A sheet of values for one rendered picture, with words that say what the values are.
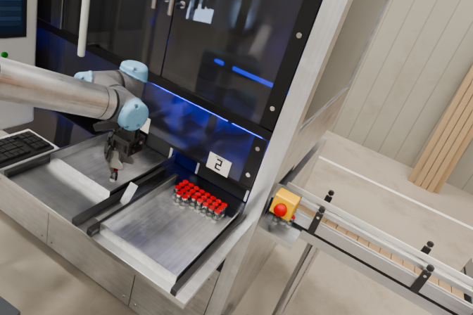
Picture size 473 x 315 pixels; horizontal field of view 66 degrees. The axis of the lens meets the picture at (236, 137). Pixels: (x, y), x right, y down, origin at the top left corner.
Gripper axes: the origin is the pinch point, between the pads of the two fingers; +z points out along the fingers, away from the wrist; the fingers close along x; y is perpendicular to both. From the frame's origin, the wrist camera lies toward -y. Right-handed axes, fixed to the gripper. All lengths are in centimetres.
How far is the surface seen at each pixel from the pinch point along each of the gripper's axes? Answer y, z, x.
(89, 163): -12.8, 7.3, 3.0
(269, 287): 54, 96, 86
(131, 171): -0.5, 7.4, 10.4
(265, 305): 57, 96, 73
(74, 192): -4.3, 7.4, -10.5
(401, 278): 93, 5, 31
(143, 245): 24.6, 7.1, -12.6
